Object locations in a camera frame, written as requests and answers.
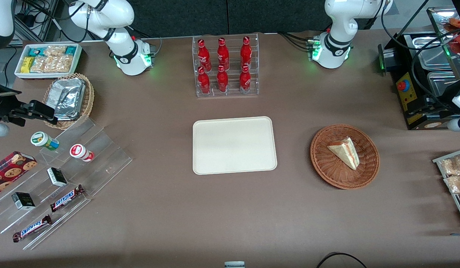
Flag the black food warmer stand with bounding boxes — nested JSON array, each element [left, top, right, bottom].
[[377, 32, 460, 131]]

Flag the steel food pan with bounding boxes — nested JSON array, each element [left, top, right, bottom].
[[412, 34, 458, 70], [427, 71, 460, 98]]

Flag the tan wicker basket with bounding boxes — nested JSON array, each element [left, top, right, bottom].
[[42, 73, 95, 130]]

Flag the clear bag of crackers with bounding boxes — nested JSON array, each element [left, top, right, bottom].
[[46, 56, 73, 73], [31, 56, 48, 73], [44, 45, 67, 57]]

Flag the white plastic snack bin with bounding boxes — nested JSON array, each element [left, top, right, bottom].
[[14, 44, 83, 80]]

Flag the snickers chocolate bar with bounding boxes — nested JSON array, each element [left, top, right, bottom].
[[50, 184, 85, 213], [12, 215, 52, 243]]

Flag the clear acrylic bottle rack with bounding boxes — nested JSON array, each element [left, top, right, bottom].
[[192, 33, 260, 98]]

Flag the aluminium frame with cables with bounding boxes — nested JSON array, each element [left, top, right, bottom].
[[14, 0, 61, 43]]

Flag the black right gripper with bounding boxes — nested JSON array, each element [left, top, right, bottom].
[[0, 81, 59, 126]]

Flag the red cola bottle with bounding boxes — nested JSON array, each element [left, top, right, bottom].
[[239, 64, 252, 93], [197, 39, 212, 72], [240, 36, 253, 70], [216, 65, 229, 93], [217, 37, 230, 71], [197, 66, 211, 95]]

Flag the small black carton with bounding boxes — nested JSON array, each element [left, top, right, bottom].
[[47, 167, 68, 187], [11, 192, 36, 211]]

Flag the clear acrylic stepped stand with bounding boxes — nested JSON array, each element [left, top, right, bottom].
[[0, 117, 133, 251]]

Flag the brown round wicker basket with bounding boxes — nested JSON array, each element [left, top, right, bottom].
[[310, 124, 380, 190]]

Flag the red cookie box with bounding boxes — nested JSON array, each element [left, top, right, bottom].
[[0, 151, 38, 198]]

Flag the green lid yogurt cup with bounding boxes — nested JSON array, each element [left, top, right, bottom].
[[31, 131, 60, 151]]

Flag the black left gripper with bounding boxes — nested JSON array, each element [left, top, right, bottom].
[[411, 79, 460, 112]]

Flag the triangular sandwich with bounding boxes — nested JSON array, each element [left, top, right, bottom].
[[327, 136, 361, 170]]

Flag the cream rectangular plastic tray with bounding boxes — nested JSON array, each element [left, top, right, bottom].
[[192, 116, 278, 175]]

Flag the silver foil packet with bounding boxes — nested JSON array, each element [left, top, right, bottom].
[[49, 78, 86, 121]]

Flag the black arm base cables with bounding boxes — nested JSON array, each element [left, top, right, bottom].
[[278, 32, 316, 51]]

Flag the black floor cable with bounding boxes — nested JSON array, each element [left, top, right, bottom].
[[316, 252, 368, 268]]

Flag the grey metal snack tray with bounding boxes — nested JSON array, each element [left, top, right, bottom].
[[432, 148, 460, 227]]

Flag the red lid yogurt cup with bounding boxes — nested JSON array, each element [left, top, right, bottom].
[[69, 144, 95, 162]]

